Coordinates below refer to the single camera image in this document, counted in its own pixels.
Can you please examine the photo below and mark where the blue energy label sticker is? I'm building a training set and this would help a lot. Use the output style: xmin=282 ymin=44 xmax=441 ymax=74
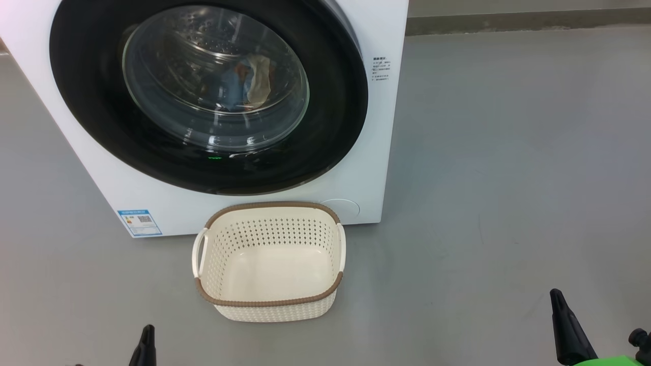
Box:
xmin=117 ymin=209 xmax=163 ymax=237

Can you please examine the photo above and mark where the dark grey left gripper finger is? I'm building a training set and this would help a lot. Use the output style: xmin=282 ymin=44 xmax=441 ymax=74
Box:
xmin=129 ymin=325 xmax=156 ymax=366

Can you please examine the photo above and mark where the cream perforated laundry basket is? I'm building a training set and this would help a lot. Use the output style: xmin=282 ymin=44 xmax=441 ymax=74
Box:
xmin=192 ymin=201 xmax=347 ymax=323

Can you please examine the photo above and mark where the blue garment with cream lining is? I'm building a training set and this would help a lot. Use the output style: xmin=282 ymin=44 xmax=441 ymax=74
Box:
xmin=244 ymin=53 xmax=275 ymax=109

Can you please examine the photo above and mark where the round white filter cover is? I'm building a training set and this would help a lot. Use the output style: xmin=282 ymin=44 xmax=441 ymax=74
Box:
xmin=320 ymin=198 xmax=361 ymax=224

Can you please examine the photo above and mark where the stainless steel washing machine drum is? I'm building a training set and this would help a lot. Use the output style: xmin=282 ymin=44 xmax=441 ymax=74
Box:
xmin=125 ymin=6 xmax=308 ymax=117

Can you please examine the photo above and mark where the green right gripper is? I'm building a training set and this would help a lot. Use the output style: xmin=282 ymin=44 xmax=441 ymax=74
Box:
xmin=550 ymin=289 xmax=646 ymax=366

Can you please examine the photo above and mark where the black round glass washer door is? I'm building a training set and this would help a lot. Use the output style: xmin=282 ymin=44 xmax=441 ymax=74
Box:
xmin=49 ymin=0 xmax=369 ymax=196

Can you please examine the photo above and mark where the white front-load washing machine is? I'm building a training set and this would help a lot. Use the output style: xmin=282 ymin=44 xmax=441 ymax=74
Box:
xmin=0 ymin=0 xmax=409 ymax=238

